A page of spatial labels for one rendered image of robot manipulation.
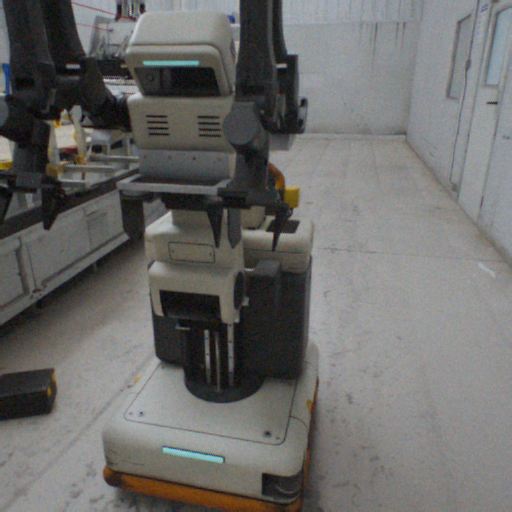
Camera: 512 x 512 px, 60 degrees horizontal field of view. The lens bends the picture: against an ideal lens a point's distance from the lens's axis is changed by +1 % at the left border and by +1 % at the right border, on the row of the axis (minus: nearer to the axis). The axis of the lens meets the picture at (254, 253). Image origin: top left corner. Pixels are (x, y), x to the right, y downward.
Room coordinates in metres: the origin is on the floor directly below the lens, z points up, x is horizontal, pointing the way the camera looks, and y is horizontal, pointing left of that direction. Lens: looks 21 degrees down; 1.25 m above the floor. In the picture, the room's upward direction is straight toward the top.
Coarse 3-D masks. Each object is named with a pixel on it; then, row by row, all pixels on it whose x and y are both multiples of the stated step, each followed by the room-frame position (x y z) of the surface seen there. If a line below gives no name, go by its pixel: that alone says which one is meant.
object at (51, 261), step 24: (96, 144) 3.01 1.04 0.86; (120, 144) 3.32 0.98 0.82; (120, 168) 3.28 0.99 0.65; (96, 216) 2.96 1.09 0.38; (120, 216) 3.27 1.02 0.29; (144, 216) 3.66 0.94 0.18; (48, 240) 2.45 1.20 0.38; (72, 240) 2.67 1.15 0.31; (96, 240) 2.91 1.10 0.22; (120, 240) 3.17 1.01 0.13; (0, 264) 2.09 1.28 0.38; (24, 264) 2.20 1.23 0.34; (48, 264) 2.42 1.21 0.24; (72, 264) 2.61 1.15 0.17; (96, 264) 2.92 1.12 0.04; (0, 288) 2.05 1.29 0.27; (24, 288) 2.20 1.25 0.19; (48, 288) 2.34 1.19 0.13; (0, 312) 1.99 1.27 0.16; (24, 312) 2.16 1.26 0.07; (0, 336) 1.98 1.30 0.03
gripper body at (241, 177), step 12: (240, 168) 0.74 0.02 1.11; (252, 168) 0.73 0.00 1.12; (264, 168) 0.74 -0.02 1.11; (240, 180) 0.73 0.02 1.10; (252, 180) 0.72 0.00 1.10; (264, 180) 0.74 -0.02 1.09; (228, 192) 0.72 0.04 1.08; (240, 192) 0.72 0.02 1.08; (264, 192) 0.71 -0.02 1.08; (276, 192) 0.71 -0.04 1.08
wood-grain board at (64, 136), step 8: (56, 128) 3.65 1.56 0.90; (64, 128) 3.65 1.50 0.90; (72, 128) 3.65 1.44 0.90; (88, 128) 3.65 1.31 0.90; (56, 136) 3.13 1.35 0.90; (64, 136) 3.11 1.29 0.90; (72, 136) 3.13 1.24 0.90; (0, 144) 2.69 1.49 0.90; (8, 144) 2.68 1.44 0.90; (64, 144) 2.70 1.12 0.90; (72, 144) 2.70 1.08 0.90; (88, 144) 2.84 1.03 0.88; (0, 152) 2.37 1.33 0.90; (8, 152) 2.37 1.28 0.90
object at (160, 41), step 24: (144, 24) 1.05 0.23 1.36; (168, 24) 1.04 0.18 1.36; (192, 24) 1.02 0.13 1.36; (216, 24) 1.02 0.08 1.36; (144, 48) 1.00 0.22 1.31; (168, 48) 0.98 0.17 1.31; (192, 48) 0.97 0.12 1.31; (216, 48) 0.98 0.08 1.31; (144, 72) 1.02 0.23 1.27; (168, 72) 1.01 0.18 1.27; (192, 72) 1.00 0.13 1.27; (216, 72) 0.99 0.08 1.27; (192, 96) 1.05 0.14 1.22; (216, 96) 1.03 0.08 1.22
